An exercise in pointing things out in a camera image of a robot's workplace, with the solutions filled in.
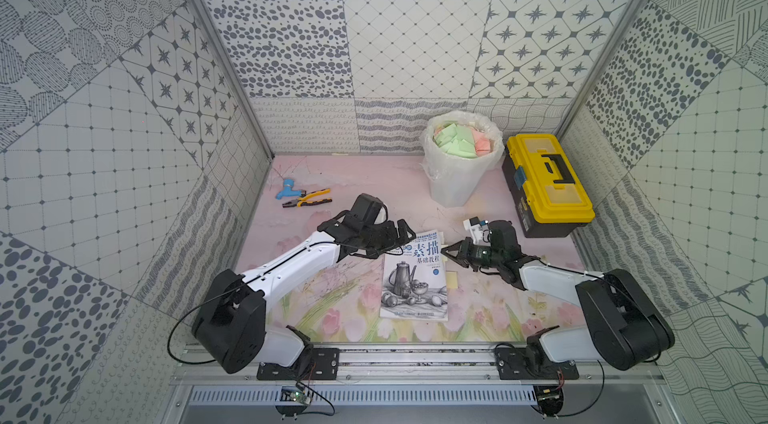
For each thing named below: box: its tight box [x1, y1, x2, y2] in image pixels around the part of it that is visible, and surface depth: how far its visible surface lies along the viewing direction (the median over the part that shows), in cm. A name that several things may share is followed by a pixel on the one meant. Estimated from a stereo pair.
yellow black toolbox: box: [502, 134, 596, 239], surface depth 94 cm
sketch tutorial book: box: [380, 230, 449, 321], surface depth 87 cm
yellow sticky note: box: [446, 271, 458, 289], surface depth 89 cm
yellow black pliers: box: [282, 188, 332, 208], surface depth 107 cm
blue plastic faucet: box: [275, 178, 302, 200], surface depth 109 cm
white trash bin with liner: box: [421, 110, 505, 207], surface depth 91 cm
